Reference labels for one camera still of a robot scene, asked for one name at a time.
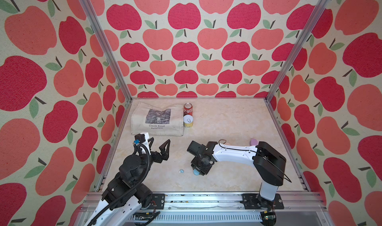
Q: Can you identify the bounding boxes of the purple earbud charging case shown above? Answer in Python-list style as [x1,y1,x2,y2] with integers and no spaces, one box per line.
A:
[250,138,259,146]

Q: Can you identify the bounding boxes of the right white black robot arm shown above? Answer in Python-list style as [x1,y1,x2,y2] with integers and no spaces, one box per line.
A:
[187,141,289,210]

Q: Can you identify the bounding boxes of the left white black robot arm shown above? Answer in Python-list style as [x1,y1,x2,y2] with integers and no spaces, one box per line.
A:
[87,133,171,226]

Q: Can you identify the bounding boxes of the beige Monet tote bag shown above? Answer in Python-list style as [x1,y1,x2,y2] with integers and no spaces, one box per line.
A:
[131,103,184,136]

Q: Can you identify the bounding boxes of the yellow tin can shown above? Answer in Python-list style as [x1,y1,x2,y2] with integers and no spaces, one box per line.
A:
[183,114,194,127]

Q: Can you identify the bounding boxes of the red cola can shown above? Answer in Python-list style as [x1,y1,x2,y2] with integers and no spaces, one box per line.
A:
[183,103,193,116]

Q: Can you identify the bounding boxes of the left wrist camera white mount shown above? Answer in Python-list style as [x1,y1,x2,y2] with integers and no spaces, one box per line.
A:
[133,132,150,150]

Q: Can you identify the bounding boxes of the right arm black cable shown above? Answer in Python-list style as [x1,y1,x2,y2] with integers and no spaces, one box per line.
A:
[217,139,293,183]

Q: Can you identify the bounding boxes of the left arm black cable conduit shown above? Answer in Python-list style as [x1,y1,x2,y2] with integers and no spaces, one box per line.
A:
[86,142,151,226]

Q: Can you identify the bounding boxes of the left aluminium frame post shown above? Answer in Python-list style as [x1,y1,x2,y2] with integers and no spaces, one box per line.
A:
[79,0,132,104]

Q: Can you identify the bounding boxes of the aluminium frame post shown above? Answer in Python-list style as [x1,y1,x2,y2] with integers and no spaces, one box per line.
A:
[265,0,331,105]
[79,0,132,104]

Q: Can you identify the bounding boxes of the right aluminium frame post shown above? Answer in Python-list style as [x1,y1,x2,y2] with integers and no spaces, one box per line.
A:
[265,0,331,105]

